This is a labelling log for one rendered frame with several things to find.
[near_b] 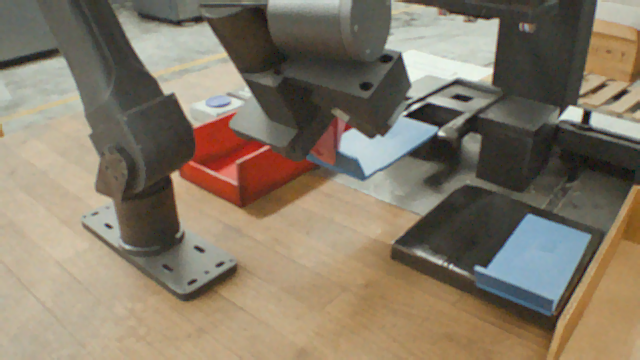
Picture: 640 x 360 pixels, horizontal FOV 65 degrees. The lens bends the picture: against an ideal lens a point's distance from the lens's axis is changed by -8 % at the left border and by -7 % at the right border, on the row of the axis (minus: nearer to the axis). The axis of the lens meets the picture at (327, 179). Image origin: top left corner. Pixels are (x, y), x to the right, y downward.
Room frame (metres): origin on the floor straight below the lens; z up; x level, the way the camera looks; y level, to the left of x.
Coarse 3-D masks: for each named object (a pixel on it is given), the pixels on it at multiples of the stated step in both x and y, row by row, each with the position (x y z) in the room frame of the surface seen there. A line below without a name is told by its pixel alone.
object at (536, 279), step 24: (528, 216) 0.47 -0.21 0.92; (528, 240) 0.42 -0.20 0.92; (552, 240) 0.42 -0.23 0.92; (576, 240) 0.42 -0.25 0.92; (504, 264) 0.39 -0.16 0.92; (528, 264) 0.39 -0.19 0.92; (552, 264) 0.39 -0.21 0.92; (576, 264) 0.38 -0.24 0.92; (504, 288) 0.34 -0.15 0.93; (528, 288) 0.32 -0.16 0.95; (552, 288) 0.35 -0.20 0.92
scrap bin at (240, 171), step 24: (216, 120) 0.65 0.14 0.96; (216, 144) 0.64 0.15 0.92; (240, 144) 0.68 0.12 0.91; (192, 168) 0.58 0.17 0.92; (216, 168) 0.61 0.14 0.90; (240, 168) 0.53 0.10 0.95; (264, 168) 0.55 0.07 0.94; (288, 168) 0.58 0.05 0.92; (312, 168) 0.62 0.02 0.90; (216, 192) 0.55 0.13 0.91; (240, 192) 0.52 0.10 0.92; (264, 192) 0.55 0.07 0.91
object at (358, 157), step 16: (400, 128) 0.54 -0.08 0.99; (416, 128) 0.54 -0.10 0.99; (432, 128) 0.54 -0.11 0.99; (352, 144) 0.50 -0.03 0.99; (368, 144) 0.50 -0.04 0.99; (384, 144) 0.50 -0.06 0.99; (400, 144) 0.50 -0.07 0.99; (320, 160) 0.46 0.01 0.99; (336, 160) 0.44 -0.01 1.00; (352, 160) 0.42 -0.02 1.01; (368, 160) 0.47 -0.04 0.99; (384, 160) 0.46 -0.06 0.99; (352, 176) 0.44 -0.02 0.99; (368, 176) 0.44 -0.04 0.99
